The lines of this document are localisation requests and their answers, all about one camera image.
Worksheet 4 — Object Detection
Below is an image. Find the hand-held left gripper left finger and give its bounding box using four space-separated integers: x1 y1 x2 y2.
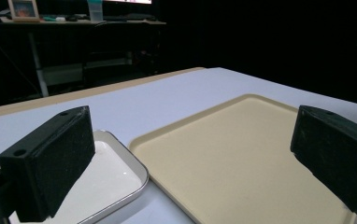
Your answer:
0 105 96 223

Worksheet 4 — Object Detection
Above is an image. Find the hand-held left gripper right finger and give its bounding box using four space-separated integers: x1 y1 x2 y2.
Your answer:
290 105 357 221

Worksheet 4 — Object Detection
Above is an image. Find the white metal-rimmed tray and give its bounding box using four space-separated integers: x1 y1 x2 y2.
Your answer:
0 129 150 224

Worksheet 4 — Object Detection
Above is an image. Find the beige plastic tray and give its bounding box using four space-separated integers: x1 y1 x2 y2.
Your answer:
128 93 357 224

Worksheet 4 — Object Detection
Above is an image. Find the dark background desk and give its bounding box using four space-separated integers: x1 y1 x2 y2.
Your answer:
0 19 167 98

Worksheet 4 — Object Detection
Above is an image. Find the black keyboard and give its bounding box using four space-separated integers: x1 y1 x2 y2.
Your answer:
103 12 158 22

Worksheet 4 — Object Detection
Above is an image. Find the computer monitor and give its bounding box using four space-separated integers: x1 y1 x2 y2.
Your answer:
103 0 153 6

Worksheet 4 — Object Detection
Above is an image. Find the wooden picture frame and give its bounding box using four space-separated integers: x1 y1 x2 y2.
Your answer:
7 0 41 22

